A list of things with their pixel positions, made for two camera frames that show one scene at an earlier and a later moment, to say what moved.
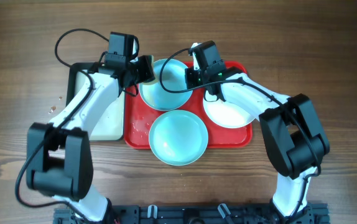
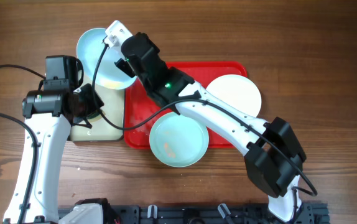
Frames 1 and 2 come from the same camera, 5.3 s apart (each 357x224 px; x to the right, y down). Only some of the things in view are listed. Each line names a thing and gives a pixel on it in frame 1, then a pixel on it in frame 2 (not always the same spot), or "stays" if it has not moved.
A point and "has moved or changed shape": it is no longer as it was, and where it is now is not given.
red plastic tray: x=139 y=118 stays
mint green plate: x=178 y=137 stays
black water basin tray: x=109 y=125 stays
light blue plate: x=173 y=79 has moved or changed shape
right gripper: x=189 y=73 to x=124 y=66
